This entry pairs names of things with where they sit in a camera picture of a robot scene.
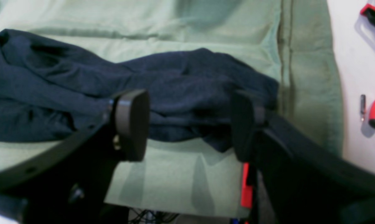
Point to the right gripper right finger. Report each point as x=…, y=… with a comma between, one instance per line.
x=305, y=183

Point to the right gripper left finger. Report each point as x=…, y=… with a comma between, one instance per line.
x=67, y=184

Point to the green table cloth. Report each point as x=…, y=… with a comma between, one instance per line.
x=289, y=40

